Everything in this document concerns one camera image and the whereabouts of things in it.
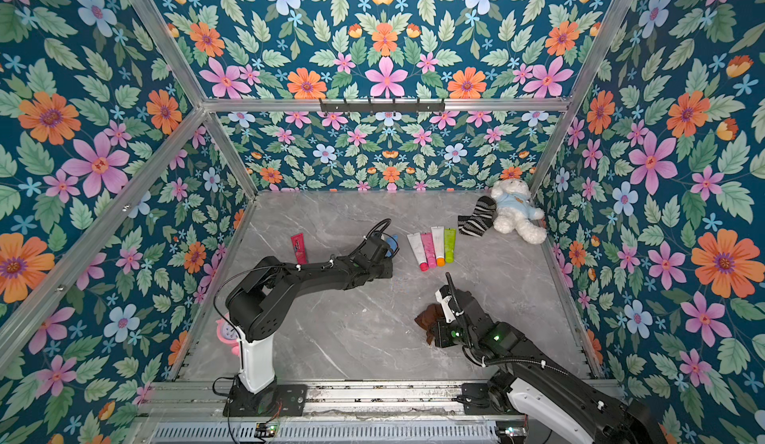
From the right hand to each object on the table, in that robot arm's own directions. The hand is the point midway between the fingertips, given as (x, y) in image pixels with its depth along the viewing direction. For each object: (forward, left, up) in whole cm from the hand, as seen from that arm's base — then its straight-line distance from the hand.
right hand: (432, 325), depth 80 cm
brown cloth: (+1, +1, +3) cm, 3 cm away
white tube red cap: (+32, +5, -5) cm, 33 cm away
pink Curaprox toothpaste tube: (+28, 0, -4) cm, 28 cm away
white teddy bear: (+41, -30, +2) cm, 51 cm away
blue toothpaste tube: (+19, +12, +12) cm, 25 cm away
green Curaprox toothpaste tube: (+29, -7, -3) cm, 30 cm away
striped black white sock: (+42, -20, -3) cm, 46 cm away
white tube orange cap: (+33, -3, -4) cm, 33 cm away
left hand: (+21, +12, -3) cm, 25 cm away
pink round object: (-3, +57, -3) cm, 58 cm away
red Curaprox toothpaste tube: (+28, +46, -4) cm, 54 cm away
